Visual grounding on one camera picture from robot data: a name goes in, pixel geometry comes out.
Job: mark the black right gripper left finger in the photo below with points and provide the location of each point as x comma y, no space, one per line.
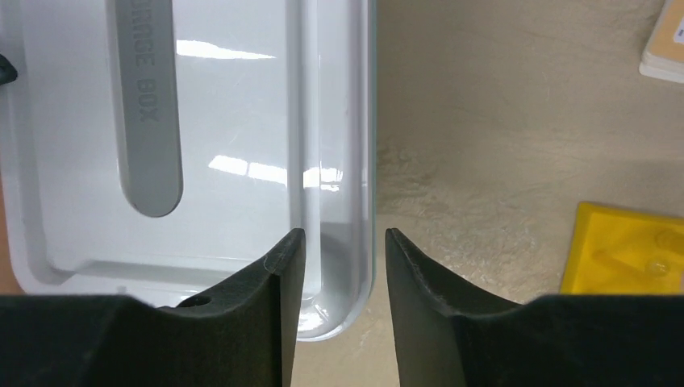
239,332

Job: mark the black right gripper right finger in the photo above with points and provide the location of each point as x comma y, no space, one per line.
450,332

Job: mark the yellow test tube rack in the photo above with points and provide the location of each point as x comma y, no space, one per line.
621,251

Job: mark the white plastic bin lid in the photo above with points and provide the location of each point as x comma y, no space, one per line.
155,148

